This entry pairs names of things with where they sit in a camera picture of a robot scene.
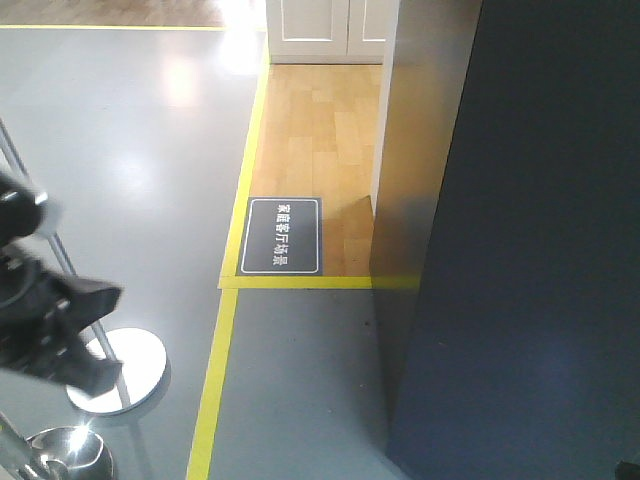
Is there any dark floor sign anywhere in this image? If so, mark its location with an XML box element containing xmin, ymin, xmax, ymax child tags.
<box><xmin>237</xmin><ymin>196</ymin><xmax>323</xmax><ymax>276</ymax></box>

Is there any chrome stanchion post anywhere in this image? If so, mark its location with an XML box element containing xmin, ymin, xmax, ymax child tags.
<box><xmin>1</xmin><ymin>414</ymin><xmax>116</xmax><ymax>479</ymax></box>

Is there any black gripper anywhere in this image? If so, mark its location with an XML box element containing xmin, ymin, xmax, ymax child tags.
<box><xmin>1</xmin><ymin>249</ymin><xmax>123</xmax><ymax>397</ymax></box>

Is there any fridge door with shelves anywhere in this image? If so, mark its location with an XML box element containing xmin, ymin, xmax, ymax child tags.
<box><xmin>387</xmin><ymin>1</ymin><xmax>639</xmax><ymax>479</ymax></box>

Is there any white cabinet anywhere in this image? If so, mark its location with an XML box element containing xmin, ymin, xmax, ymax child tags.
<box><xmin>265</xmin><ymin>0</ymin><xmax>399</xmax><ymax>65</ymax></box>

